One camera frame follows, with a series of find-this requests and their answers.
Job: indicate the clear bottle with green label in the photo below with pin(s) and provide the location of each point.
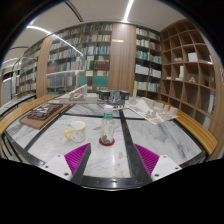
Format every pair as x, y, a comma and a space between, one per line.
107, 128

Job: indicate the linear ceiling lights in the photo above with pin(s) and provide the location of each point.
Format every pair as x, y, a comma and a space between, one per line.
128, 10

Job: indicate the curved wooden bench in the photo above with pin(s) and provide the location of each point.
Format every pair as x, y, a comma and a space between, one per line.
20, 111
196, 130

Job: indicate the white city building model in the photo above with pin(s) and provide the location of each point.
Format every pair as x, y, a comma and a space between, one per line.
150, 110

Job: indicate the beige stepped building model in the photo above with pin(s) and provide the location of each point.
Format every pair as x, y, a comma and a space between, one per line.
78, 96

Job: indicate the flat round red coaster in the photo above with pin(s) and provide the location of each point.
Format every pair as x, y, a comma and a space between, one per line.
101, 142

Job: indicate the curved book-filled shelf unit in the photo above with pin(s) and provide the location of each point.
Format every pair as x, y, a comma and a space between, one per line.
83, 56

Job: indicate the wooden cubby shelf unit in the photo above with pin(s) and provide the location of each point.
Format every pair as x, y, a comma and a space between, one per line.
190, 76

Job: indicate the brown model on wooden board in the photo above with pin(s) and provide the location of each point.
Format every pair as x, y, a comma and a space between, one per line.
43, 113

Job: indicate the dark grey building model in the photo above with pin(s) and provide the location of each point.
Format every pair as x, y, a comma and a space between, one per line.
113, 96

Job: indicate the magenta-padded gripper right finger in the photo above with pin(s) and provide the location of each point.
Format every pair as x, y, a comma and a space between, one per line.
150, 160

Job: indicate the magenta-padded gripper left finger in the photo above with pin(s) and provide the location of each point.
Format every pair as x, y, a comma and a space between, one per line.
75, 160

